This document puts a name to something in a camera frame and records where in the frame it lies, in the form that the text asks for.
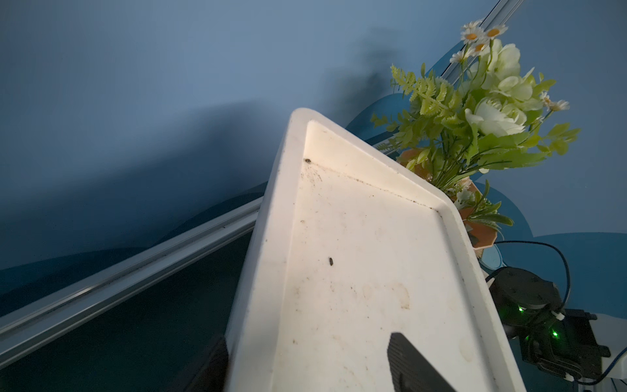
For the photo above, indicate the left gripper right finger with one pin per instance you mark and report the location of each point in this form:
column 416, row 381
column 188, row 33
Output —
column 410, row 370

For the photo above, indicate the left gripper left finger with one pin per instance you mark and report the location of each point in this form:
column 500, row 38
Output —
column 208, row 371

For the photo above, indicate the white drawer cabinet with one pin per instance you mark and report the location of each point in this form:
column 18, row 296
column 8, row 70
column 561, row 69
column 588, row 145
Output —
column 362, row 274

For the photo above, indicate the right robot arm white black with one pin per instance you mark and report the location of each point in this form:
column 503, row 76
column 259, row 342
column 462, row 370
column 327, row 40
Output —
column 580, row 347

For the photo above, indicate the potted artificial flower plant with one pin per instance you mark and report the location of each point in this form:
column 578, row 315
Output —
column 489, row 119

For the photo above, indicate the aluminium frame back rail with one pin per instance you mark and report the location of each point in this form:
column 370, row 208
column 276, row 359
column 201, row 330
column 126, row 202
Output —
column 138, row 135

